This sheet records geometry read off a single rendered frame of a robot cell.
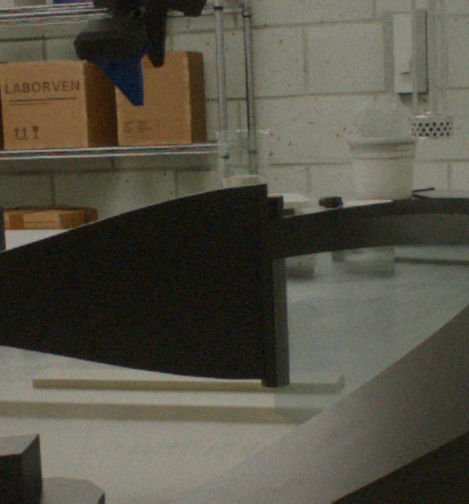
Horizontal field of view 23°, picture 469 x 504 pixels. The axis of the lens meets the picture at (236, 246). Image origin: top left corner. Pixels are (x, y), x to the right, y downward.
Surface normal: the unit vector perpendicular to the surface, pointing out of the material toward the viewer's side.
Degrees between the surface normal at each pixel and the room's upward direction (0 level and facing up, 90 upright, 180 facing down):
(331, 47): 90
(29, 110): 91
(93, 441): 1
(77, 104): 91
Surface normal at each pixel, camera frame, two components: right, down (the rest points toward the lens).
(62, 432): -0.04, -0.99
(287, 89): -0.23, 0.13
